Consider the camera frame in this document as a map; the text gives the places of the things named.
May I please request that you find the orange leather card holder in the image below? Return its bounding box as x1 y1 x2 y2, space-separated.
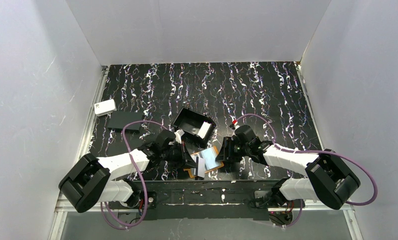
184 146 224 179

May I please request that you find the white magnetic stripe card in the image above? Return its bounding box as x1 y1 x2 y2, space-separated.
195 156 206 178

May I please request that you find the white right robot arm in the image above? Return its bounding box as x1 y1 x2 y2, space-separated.
216 125 361 210

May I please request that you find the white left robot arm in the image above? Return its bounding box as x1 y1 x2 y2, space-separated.
58 130 197 213

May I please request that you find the black card box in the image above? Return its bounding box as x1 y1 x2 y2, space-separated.
171 107 216 148

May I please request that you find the black box lid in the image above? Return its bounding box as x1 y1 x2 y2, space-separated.
107 111 144 132

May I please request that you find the small white box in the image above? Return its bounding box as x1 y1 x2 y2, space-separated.
93 99 116 117

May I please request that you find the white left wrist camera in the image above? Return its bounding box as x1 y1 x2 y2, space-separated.
174 129 185 144

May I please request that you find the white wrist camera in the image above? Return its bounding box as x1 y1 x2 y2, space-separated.
174 129 185 144
229 120 240 130

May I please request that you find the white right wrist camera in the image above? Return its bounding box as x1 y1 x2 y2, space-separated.
229 120 240 130

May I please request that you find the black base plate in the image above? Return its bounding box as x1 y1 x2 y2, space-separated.
107 180 305 222

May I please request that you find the aluminium frame rail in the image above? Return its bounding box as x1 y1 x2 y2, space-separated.
48 65 110 240

